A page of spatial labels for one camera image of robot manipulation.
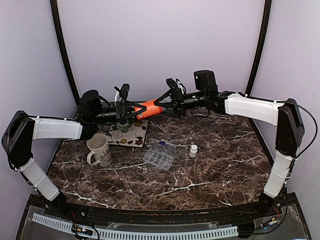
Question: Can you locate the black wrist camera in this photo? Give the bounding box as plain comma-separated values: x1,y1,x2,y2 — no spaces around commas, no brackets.
193,70,218,94
79,89,102,119

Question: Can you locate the beige printed ceramic mug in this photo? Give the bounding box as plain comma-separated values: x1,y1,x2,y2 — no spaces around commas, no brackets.
86,133,112,167

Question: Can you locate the square floral ceramic plate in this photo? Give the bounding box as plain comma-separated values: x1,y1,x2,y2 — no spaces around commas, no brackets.
106,119,149,148

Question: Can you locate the white slotted cable duct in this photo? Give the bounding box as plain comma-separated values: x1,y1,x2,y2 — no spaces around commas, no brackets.
31,213,239,240

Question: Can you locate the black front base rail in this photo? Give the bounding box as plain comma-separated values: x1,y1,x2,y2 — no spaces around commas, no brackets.
24,192,298,226

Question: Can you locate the black left frame post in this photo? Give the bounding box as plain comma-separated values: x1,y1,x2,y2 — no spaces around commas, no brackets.
50,0,80,106

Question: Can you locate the black right frame post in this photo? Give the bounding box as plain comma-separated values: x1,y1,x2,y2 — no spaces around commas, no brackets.
244,0,272,96

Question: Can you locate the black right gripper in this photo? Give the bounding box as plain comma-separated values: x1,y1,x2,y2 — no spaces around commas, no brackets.
154,88,208,118

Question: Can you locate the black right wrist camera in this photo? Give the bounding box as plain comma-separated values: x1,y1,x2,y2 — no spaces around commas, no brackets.
193,70,218,94

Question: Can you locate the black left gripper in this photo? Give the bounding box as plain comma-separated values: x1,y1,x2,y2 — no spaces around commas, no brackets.
92,99,147,125

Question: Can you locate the small white pill bottle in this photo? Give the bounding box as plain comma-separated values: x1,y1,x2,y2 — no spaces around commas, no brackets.
189,144,198,158

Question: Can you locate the black frame post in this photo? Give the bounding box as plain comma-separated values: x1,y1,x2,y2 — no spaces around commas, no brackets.
244,0,272,96
50,0,80,106

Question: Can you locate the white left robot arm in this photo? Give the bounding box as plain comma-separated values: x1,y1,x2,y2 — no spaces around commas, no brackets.
1,99,147,218

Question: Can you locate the teal striped ceramic bowl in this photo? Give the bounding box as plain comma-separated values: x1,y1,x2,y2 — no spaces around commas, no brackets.
115,121,133,133

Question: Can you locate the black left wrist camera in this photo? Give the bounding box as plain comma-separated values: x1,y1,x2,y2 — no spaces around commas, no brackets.
79,89,102,119

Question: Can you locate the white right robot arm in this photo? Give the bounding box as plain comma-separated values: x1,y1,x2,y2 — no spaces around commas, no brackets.
154,87,305,199

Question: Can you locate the clear plastic pill organizer box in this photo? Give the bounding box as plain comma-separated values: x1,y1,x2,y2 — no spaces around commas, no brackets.
142,138,177,171

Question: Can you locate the orange bottle with grey lid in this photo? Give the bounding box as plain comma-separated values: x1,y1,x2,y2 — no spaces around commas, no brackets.
136,99,166,120

